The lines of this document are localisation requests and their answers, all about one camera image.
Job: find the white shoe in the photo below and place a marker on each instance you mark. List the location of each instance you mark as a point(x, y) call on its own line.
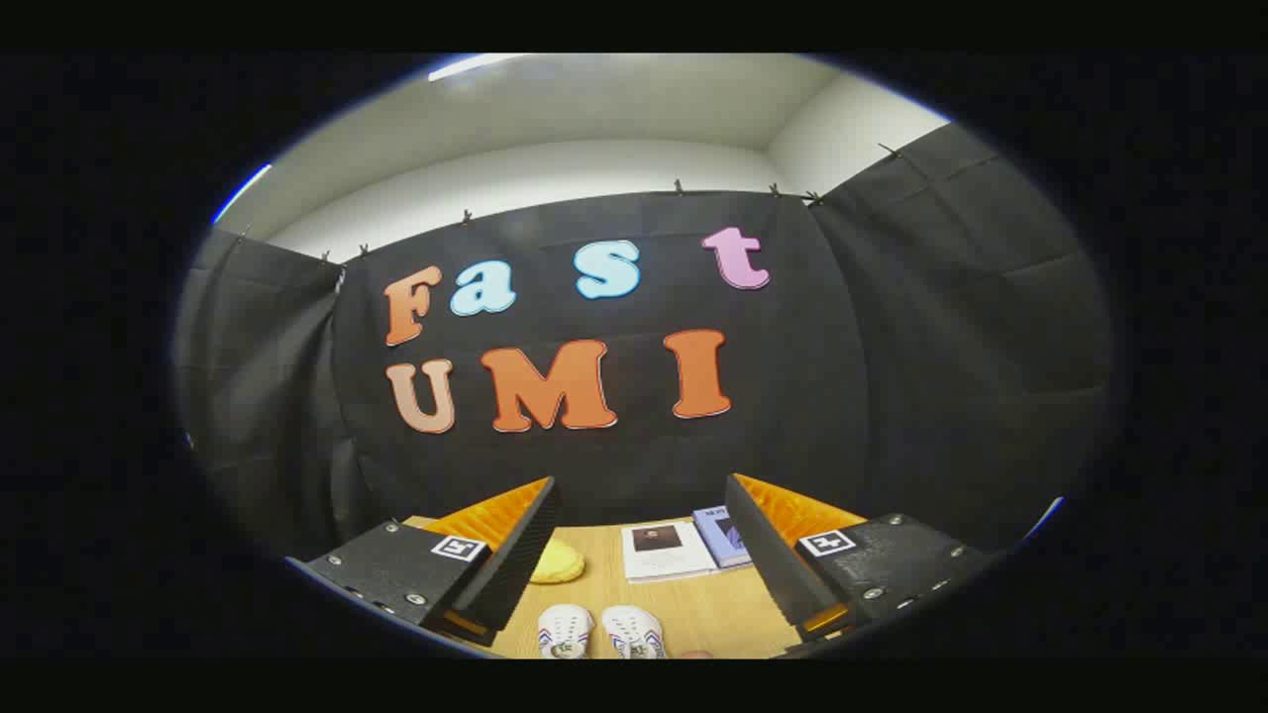
point(634, 631)
point(565, 629)

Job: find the blue cover book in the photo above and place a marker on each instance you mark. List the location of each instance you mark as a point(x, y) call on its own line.
point(718, 540)

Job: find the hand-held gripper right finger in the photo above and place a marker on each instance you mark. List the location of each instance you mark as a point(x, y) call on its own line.
point(768, 555)

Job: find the yellow plush toy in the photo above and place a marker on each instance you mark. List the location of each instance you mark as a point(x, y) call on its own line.
point(558, 564)

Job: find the white cover book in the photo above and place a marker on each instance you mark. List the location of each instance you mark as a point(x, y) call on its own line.
point(666, 555)

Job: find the row of black cloth clips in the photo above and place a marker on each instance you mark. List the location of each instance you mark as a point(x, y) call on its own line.
point(679, 186)

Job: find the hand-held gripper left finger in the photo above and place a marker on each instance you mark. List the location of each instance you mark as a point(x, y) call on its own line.
point(525, 555)

